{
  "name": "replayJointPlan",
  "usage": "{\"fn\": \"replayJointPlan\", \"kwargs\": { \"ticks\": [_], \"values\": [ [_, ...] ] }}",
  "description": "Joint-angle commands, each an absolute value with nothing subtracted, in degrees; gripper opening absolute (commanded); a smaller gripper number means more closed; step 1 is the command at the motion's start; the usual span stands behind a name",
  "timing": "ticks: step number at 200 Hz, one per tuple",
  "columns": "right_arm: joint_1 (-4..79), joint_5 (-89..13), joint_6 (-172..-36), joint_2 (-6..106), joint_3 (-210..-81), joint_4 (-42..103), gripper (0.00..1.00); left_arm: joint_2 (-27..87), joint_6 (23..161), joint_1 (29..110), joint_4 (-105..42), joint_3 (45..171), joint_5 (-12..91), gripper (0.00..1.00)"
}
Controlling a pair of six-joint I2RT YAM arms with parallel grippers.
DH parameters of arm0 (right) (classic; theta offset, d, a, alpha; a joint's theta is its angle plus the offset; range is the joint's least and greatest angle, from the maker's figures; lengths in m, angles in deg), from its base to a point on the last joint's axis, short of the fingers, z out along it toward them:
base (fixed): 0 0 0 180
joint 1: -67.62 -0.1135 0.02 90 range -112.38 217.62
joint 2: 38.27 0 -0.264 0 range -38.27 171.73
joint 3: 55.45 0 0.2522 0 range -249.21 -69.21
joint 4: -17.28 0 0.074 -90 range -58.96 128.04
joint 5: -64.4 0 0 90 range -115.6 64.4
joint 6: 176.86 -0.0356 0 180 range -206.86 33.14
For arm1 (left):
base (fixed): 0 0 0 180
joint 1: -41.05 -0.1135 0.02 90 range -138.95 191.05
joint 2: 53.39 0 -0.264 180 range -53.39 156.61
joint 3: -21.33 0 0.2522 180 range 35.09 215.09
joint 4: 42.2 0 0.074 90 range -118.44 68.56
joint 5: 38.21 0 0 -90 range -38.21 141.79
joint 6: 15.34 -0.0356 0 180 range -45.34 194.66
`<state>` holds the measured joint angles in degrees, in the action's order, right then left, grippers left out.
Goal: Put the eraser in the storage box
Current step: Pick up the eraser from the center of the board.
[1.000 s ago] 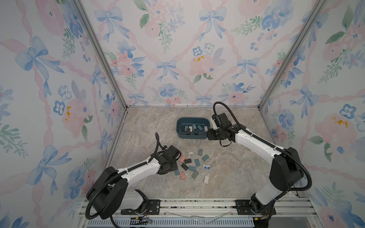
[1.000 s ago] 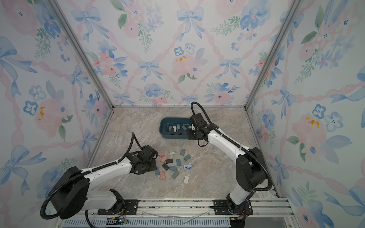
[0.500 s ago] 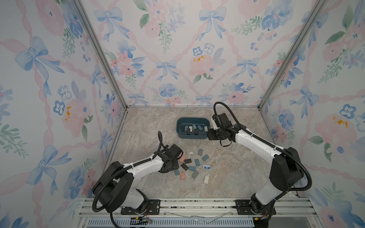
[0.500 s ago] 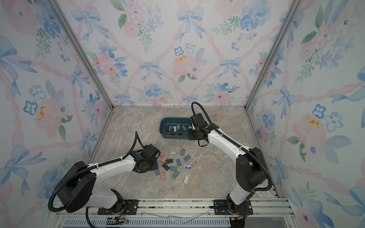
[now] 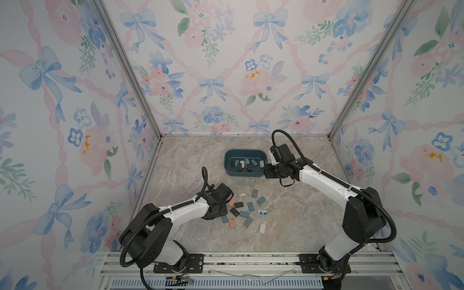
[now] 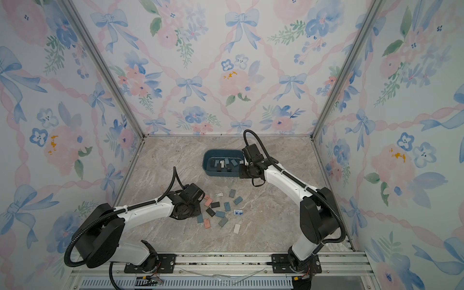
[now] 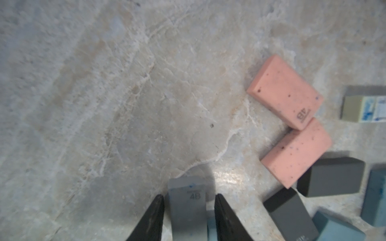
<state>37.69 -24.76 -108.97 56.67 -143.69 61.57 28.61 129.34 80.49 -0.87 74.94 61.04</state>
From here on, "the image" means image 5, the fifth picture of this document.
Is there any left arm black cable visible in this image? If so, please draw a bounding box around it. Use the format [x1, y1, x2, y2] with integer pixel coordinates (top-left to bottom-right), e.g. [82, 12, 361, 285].
[119, 166, 211, 290]

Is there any grey-green eraser bottom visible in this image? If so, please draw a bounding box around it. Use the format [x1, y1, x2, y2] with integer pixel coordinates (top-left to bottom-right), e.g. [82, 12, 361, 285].
[244, 217, 253, 227]

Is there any pink eraser lower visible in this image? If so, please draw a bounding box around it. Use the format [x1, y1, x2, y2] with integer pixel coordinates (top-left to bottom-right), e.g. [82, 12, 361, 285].
[227, 198, 236, 207]

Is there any white eraser bottom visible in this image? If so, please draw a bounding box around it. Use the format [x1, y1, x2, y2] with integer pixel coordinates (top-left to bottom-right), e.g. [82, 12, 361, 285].
[259, 224, 266, 234]

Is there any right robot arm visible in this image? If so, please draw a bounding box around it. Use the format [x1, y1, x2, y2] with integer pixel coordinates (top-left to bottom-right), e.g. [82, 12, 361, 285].
[265, 144, 396, 273]

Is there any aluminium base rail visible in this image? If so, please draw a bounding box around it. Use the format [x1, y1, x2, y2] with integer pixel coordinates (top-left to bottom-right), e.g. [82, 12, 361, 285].
[95, 252, 411, 290]

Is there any teal plastic storage box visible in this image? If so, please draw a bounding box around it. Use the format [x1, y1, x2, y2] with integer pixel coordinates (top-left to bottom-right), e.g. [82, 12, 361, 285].
[224, 149, 268, 178]

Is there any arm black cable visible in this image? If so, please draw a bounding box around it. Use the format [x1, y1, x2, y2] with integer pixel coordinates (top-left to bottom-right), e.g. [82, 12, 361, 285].
[119, 166, 211, 290]
[271, 129, 398, 244]

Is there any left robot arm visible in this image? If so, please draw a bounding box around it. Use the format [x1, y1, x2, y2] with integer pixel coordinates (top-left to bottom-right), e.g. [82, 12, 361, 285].
[119, 183, 234, 273]

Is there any blue eraser middle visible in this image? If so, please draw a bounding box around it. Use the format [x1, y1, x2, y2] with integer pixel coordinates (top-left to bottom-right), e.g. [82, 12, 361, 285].
[247, 202, 255, 211]

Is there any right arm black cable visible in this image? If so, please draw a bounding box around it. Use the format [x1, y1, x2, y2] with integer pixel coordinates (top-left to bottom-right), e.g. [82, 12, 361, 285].
[271, 129, 398, 244]

